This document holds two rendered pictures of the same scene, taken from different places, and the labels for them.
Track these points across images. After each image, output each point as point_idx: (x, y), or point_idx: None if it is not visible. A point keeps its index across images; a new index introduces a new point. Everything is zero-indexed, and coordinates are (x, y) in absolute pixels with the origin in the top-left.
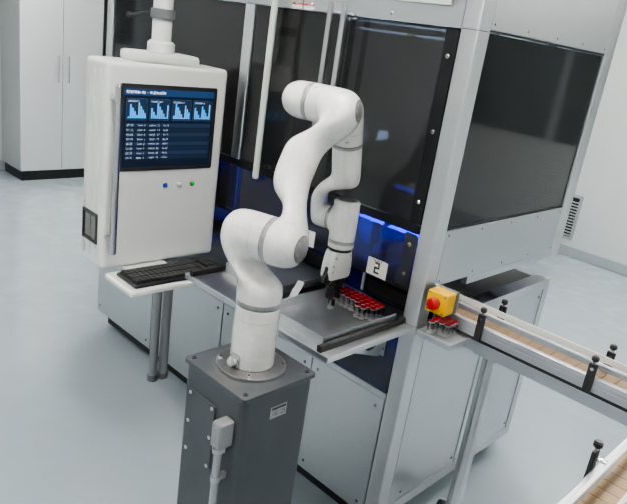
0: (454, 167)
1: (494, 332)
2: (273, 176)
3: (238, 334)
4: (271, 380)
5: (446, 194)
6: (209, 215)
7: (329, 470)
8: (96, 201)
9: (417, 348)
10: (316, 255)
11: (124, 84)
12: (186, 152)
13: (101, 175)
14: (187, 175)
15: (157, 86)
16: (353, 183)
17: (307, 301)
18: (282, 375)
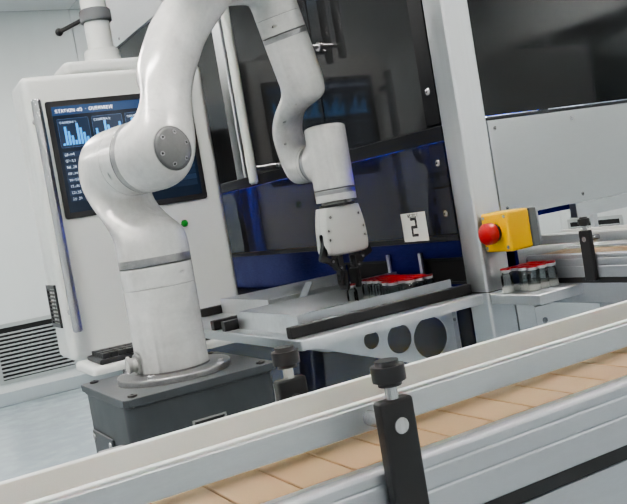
0: (453, 12)
1: (612, 252)
2: (279, 174)
3: (129, 317)
4: (189, 378)
5: (455, 56)
6: (225, 266)
7: None
8: (51, 268)
9: (509, 332)
10: (364, 266)
11: (49, 103)
12: None
13: (46, 228)
14: (174, 212)
15: (97, 99)
16: (310, 88)
17: (321, 307)
18: (215, 372)
